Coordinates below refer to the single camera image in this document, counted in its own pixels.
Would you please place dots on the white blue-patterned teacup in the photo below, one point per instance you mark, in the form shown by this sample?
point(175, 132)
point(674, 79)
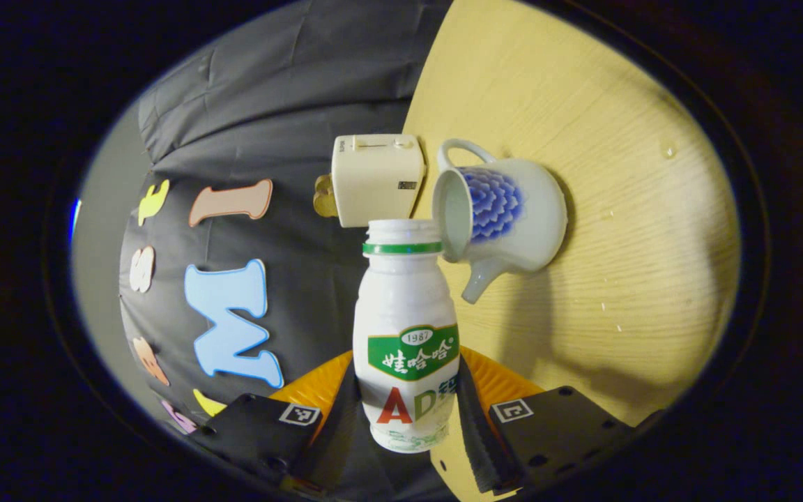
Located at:
point(534, 216)

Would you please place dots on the black backdrop cloth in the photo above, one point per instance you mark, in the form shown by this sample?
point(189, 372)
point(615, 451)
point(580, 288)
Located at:
point(290, 104)

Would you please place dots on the cream toaster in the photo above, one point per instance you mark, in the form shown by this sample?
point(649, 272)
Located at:
point(377, 181)

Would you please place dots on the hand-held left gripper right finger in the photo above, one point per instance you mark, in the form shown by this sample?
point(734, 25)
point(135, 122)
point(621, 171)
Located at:
point(478, 436)

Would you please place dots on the white water bottle green label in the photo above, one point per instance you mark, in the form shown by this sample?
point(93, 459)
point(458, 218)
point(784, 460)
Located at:
point(405, 307)

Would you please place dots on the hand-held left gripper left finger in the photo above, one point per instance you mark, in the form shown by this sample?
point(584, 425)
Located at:
point(335, 436)

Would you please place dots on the brown bread slice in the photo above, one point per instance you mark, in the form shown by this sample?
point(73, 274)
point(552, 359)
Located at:
point(323, 199)

